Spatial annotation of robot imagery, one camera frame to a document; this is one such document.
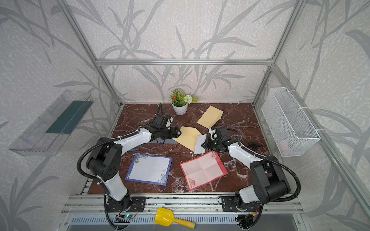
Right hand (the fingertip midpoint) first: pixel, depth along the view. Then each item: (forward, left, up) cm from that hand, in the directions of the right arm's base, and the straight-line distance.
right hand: (201, 144), depth 88 cm
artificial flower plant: (+31, +15, +9) cm, 35 cm away
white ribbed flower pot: (+30, +14, -2) cm, 34 cm away
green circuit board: (-37, +40, -10) cm, 55 cm away
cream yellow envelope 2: (+28, -9, -8) cm, 30 cm away
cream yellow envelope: (+9, +8, -7) cm, 14 cm away
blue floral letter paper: (-13, +31, -7) cm, 34 cm away
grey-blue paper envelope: (-1, +20, +5) cm, 20 cm away
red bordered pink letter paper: (-13, -1, -7) cm, 15 cm away
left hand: (+8, +15, +1) cm, 17 cm away
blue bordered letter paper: (-1, +1, -5) cm, 5 cm away
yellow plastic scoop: (-36, +19, -6) cm, 42 cm away
